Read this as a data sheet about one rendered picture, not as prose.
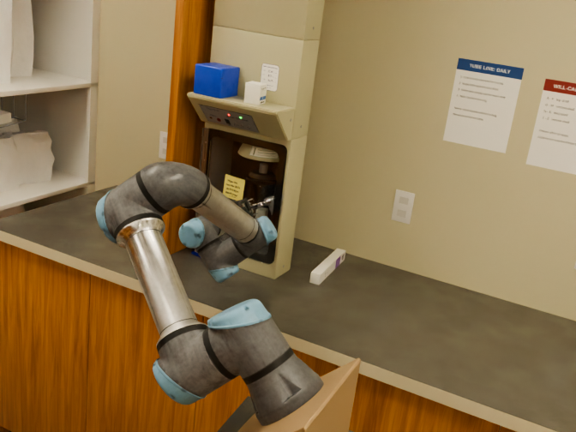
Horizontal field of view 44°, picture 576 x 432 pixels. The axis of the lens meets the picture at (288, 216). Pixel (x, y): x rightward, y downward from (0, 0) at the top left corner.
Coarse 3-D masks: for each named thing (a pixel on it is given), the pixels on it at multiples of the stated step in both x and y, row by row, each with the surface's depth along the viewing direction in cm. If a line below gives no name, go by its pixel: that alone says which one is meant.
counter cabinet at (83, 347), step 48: (0, 288) 256; (48, 288) 244; (96, 288) 233; (0, 336) 262; (48, 336) 249; (96, 336) 238; (144, 336) 227; (0, 384) 269; (48, 384) 255; (96, 384) 244; (144, 384) 233; (240, 384) 213; (384, 384) 190
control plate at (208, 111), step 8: (208, 112) 220; (216, 112) 218; (224, 112) 216; (232, 112) 213; (208, 120) 225; (216, 120) 222; (224, 120) 220; (232, 120) 218; (240, 120) 216; (248, 120) 214; (240, 128) 220; (248, 128) 218; (256, 128) 215
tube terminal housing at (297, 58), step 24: (216, 48) 221; (240, 48) 217; (264, 48) 214; (288, 48) 210; (312, 48) 213; (240, 72) 219; (288, 72) 212; (312, 72) 218; (240, 96) 221; (288, 96) 214; (288, 144) 217; (288, 168) 220; (288, 192) 224; (288, 216) 229; (288, 240) 233; (240, 264) 236; (264, 264) 232; (288, 264) 239
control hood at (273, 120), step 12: (192, 96) 216; (204, 96) 214; (228, 108) 213; (240, 108) 209; (252, 108) 207; (264, 108) 206; (276, 108) 209; (288, 108) 211; (204, 120) 226; (264, 120) 209; (276, 120) 206; (288, 120) 211; (252, 132) 219; (264, 132) 216; (276, 132) 213; (288, 132) 213
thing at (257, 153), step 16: (208, 128) 228; (208, 144) 230; (224, 144) 227; (240, 144) 224; (256, 144) 221; (272, 144) 219; (208, 160) 231; (224, 160) 228; (240, 160) 226; (256, 160) 223; (272, 160) 220; (208, 176) 233; (224, 176) 230; (240, 176) 227; (256, 176) 224; (272, 176) 221; (256, 192) 225; (272, 192) 223; (256, 208) 227; (272, 208) 224; (224, 240) 236; (256, 256) 231; (272, 256) 228
